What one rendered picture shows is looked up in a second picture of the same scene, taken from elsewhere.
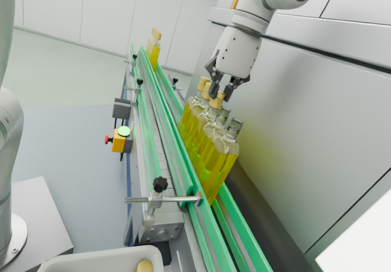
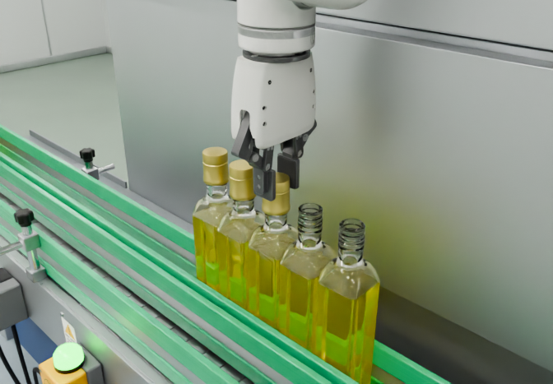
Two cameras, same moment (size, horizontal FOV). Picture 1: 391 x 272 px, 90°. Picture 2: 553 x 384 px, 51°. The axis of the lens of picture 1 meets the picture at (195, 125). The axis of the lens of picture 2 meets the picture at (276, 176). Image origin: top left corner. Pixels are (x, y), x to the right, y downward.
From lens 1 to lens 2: 26 cm
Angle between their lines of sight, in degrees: 17
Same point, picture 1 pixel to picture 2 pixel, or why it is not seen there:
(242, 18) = (269, 42)
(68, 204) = not seen: outside the picture
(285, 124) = (426, 180)
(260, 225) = (468, 368)
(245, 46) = (291, 81)
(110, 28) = not seen: outside the picture
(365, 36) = (485, 2)
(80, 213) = not seen: outside the picture
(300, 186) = (504, 275)
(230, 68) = (281, 132)
